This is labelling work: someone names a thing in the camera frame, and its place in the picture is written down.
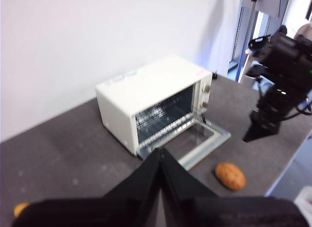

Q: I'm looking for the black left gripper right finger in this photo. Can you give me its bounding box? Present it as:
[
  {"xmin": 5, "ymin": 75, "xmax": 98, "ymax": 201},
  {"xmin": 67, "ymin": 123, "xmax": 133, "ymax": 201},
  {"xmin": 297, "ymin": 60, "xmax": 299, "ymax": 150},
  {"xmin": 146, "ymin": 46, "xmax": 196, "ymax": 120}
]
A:
[{"xmin": 161, "ymin": 148, "xmax": 308, "ymax": 227}]

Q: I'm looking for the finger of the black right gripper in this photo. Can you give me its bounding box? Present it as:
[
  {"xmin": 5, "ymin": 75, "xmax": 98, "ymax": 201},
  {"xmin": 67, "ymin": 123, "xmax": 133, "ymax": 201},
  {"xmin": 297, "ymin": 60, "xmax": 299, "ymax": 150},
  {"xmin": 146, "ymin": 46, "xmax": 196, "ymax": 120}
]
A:
[{"xmin": 243, "ymin": 114, "xmax": 267, "ymax": 142}]

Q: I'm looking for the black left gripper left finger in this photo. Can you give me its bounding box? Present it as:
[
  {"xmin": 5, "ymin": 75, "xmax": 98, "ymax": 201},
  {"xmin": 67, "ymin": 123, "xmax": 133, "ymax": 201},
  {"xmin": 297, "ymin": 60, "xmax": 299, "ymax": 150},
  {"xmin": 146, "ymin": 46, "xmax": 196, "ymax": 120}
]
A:
[{"xmin": 11, "ymin": 148, "xmax": 162, "ymax": 227}]

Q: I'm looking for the brown potato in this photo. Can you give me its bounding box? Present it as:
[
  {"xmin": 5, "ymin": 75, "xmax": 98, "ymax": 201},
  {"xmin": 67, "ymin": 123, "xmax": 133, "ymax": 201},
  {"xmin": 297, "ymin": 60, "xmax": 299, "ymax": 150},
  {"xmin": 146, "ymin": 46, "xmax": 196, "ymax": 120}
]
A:
[{"xmin": 214, "ymin": 162, "xmax": 247, "ymax": 191}]

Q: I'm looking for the oven door with beige handle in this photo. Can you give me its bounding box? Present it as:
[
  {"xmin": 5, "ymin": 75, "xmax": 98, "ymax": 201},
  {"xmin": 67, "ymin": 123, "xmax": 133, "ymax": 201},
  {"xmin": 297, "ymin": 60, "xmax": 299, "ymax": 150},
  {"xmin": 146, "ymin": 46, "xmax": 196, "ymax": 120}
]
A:
[{"xmin": 137, "ymin": 116, "xmax": 232, "ymax": 171}]

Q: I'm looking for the white Toshiba toaster oven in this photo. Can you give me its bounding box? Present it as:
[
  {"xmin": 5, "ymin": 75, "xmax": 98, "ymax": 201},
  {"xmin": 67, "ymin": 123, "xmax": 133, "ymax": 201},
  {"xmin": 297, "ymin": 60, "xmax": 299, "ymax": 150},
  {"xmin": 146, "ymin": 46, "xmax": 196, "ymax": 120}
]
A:
[{"xmin": 95, "ymin": 55, "xmax": 213, "ymax": 156}]

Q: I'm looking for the yellow lemon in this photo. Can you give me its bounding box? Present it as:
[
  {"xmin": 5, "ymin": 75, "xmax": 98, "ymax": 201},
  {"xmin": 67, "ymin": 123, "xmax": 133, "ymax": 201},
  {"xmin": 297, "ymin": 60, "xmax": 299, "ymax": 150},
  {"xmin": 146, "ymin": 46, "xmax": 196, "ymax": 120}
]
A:
[{"xmin": 13, "ymin": 202, "xmax": 31, "ymax": 218}]

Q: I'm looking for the metal light stand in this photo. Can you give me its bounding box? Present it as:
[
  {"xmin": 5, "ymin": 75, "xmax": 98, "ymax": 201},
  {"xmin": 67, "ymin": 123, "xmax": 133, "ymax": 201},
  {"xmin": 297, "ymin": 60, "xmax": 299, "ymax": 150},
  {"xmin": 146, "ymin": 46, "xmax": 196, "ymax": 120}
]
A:
[{"xmin": 237, "ymin": 0, "xmax": 263, "ymax": 83}]

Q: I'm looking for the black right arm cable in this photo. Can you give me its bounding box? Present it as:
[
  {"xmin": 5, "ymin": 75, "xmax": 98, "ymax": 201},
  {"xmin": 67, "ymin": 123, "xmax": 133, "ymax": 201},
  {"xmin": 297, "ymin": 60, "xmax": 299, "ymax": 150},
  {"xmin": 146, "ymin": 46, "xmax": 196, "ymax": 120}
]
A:
[{"xmin": 295, "ymin": 97, "xmax": 312, "ymax": 116}]

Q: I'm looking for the metal wire oven rack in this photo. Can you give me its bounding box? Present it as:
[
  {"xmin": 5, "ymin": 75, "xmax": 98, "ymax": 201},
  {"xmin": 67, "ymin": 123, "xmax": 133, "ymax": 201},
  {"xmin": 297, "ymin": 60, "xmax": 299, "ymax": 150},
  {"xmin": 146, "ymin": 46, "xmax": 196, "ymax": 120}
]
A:
[{"xmin": 138, "ymin": 112, "xmax": 195, "ymax": 144}]

